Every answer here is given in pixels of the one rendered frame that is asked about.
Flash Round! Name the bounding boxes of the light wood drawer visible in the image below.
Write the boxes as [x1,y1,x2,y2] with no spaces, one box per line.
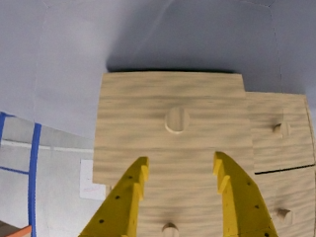
[136,186,223,237]
[92,71,256,188]
[256,171,316,237]
[246,96,315,173]

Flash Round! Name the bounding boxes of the wooden chest of drawers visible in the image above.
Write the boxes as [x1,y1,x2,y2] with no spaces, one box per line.
[105,92,316,198]

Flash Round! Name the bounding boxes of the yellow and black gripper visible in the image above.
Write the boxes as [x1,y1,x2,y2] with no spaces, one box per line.
[78,151,278,237]

